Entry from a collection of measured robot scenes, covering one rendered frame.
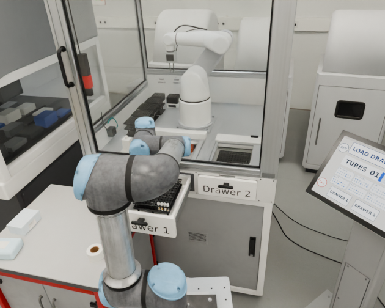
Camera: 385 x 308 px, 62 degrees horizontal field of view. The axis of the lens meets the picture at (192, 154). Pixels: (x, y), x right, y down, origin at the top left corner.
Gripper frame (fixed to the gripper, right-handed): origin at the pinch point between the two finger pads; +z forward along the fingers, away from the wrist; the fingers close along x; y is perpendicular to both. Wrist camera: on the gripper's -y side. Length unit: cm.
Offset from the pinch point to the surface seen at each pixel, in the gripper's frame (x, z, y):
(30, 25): -52, -59, 84
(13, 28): -40, -60, 84
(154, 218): 10.9, 5.6, -1.2
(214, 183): -21.0, 8.1, -20.9
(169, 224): 11.0, 7.8, -7.8
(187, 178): -24.3, 9.9, -6.5
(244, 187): -21.0, 8.6, -35.7
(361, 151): -19, -18, -82
